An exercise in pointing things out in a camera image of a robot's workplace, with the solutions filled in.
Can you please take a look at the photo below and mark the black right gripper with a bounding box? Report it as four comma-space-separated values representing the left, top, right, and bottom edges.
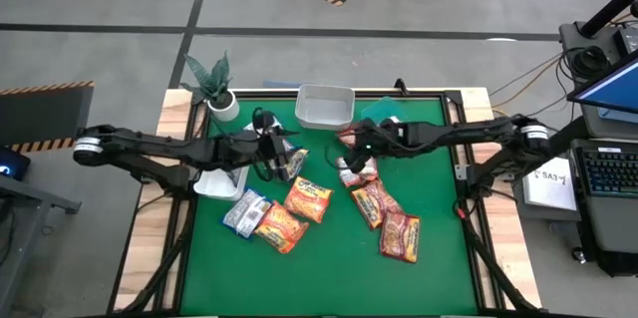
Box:
343, 118, 400, 173

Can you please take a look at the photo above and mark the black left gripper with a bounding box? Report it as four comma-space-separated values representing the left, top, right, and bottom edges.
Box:
241, 128, 301, 182

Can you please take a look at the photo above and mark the red Maruchan noodle pack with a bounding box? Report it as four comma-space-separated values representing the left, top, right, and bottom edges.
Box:
350, 178, 404, 231
378, 210, 422, 264
334, 156, 380, 188

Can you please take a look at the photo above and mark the orange Maruchan noodle pack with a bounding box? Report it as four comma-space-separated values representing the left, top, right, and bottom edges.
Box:
282, 175, 335, 224
336, 126, 365, 150
253, 200, 310, 255

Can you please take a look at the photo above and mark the white plastic bin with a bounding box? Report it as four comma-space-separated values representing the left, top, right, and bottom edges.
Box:
192, 165, 250, 202
294, 83, 356, 132

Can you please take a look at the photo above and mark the snake plant in white pot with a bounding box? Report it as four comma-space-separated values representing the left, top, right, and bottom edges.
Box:
179, 51, 240, 124

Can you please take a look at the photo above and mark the white paper sheet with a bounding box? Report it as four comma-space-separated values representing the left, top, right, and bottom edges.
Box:
520, 157, 578, 212

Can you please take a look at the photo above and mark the black backlit keyboard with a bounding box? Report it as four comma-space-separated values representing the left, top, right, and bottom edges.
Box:
580, 146, 638, 199

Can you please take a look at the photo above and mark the grey laptop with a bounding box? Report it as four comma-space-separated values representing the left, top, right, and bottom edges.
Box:
570, 137, 638, 255

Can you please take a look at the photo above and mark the computer monitor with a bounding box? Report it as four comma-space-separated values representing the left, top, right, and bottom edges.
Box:
566, 48, 638, 115

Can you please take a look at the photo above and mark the grey desk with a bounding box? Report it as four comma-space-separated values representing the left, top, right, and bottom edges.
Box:
0, 175, 84, 304

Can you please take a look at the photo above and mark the black device with blue light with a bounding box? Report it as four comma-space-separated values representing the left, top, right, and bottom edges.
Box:
0, 146, 31, 182

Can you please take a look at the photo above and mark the black stand pole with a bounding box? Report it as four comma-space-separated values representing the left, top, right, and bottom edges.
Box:
577, 0, 638, 40

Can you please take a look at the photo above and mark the black aluminium table frame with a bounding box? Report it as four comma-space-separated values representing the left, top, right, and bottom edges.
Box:
107, 87, 544, 318

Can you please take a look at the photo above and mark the coiled black cable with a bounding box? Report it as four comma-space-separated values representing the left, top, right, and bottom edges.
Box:
570, 46, 612, 80

